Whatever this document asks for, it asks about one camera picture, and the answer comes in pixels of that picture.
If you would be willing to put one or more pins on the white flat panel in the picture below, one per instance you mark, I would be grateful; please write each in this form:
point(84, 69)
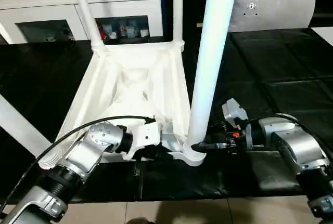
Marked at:
point(323, 34)

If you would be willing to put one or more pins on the white glass-door cabinet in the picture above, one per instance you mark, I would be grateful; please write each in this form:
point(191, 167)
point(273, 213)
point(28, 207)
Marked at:
point(47, 5)

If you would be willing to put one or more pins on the black work mat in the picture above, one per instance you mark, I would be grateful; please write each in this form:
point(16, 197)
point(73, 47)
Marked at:
point(281, 68)

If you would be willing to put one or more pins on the white plastic table top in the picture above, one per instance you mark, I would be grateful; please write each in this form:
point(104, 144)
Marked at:
point(130, 78)

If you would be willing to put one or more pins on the black furniture with yellow label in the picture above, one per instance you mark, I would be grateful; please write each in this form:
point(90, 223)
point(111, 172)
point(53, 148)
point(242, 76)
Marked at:
point(195, 0)

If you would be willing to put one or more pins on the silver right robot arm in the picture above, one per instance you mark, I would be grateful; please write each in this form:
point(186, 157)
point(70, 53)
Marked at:
point(294, 146)

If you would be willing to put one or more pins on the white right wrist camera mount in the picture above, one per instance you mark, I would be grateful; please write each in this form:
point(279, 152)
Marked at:
point(234, 110)

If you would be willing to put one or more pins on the grey cushion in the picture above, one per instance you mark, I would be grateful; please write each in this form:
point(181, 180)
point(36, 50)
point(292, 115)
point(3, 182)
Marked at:
point(276, 8)

